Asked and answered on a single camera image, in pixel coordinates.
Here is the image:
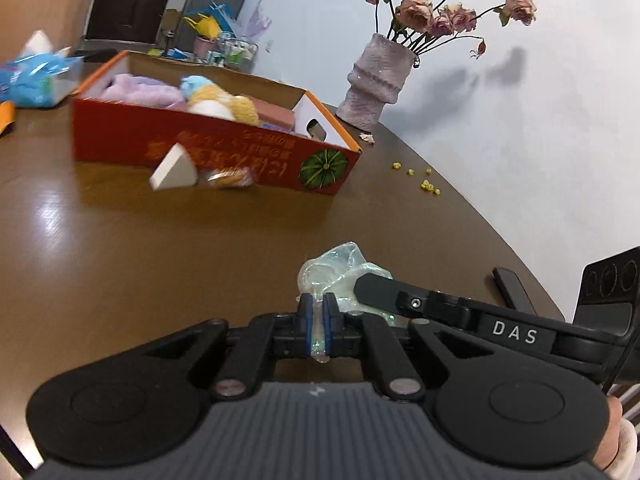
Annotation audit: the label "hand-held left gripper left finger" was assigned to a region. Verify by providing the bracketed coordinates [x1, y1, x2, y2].
[137, 294, 317, 402]

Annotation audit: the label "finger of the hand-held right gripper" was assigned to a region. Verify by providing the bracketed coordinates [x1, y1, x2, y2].
[492, 267, 540, 318]
[352, 272, 473, 332]

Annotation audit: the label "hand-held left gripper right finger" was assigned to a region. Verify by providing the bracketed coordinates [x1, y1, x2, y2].
[322, 292, 501, 402]

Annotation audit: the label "iridescent plastic packet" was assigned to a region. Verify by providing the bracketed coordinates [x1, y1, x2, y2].
[297, 241, 396, 363]

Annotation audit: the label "yellow and white plush lamb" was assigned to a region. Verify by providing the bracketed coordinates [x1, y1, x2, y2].
[186, 85, 261, 127]

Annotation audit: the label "red cardboard box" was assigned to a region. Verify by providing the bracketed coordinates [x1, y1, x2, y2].
[70, 50, 362, 196]

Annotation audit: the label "blue cloud plush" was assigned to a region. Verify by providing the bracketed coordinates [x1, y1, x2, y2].
[180, 75, 221, 101]

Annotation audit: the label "person's right hand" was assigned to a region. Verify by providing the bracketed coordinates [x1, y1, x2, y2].
[602, 395, 638, 480]

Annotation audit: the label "yellow flower crumbs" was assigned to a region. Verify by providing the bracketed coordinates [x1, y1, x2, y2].
[392, 161, 443, 197]

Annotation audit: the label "orange snack packet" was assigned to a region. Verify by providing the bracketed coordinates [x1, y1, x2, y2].
[202, 167, 257, 191]

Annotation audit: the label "cream wedge sponge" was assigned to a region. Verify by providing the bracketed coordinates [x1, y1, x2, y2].
[149, 142, 197, 192]

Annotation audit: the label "pink rectangular block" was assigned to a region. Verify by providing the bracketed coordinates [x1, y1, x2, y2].
[250, 99, 296, 133]

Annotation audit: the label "pink ceramic vase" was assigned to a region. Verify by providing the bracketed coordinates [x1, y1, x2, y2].
[336, 33, 420, 131]

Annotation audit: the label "purple fluffy cloth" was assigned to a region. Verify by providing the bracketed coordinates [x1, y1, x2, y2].
[100, 73, 186, 109]

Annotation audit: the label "dried pink roses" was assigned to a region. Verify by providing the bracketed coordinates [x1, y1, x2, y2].
[361, 0, 538, 61]

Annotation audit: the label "blue and yellow bag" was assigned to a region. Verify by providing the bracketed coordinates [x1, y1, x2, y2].
[182, 4, 236, 37]

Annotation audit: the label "orange plastic tool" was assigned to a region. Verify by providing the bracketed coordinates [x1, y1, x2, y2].
[0, 101, 17, 138]

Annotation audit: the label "blue tissue pack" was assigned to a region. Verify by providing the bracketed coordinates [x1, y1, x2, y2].
[0, 30, 85, 109]

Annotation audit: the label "wire basket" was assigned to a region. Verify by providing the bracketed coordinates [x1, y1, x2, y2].
[205, 32, 258, 72]

